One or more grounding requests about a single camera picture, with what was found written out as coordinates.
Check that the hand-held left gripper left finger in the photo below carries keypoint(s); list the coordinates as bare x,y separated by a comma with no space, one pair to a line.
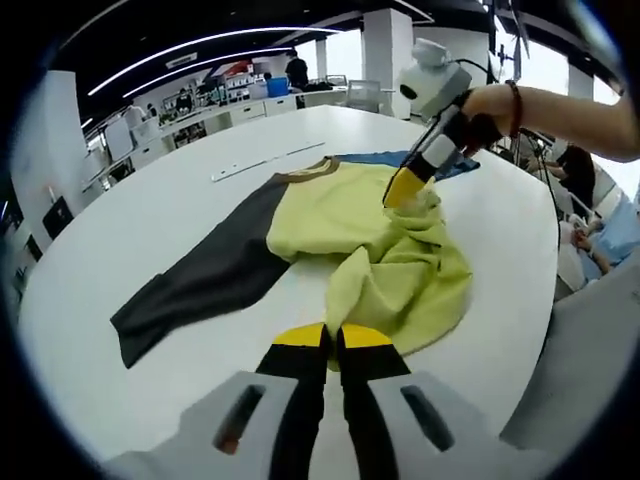
210,440

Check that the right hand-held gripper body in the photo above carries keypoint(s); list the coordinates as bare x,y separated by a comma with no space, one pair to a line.
437,82

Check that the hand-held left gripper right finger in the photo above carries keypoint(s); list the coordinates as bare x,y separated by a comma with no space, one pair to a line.
400,450

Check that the yellow garment with dark sleeves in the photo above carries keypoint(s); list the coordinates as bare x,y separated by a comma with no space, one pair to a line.
340,220

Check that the person's right hand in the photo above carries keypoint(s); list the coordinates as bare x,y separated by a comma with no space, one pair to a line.
492,102

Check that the grey mesh office chair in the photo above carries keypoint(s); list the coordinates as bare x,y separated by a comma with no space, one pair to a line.
363,96

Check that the white perforated flat strip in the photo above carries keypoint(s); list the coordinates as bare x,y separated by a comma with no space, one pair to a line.
265,162

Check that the white counter cabinets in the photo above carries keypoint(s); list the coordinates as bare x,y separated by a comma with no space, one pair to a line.
240,117

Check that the long curved ceiling light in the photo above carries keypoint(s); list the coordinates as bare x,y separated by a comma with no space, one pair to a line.
200,42

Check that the black flat monitor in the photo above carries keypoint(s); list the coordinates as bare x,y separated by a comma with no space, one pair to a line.
57,217

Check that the white rolling board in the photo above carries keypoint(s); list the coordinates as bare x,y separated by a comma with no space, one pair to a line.
119,140

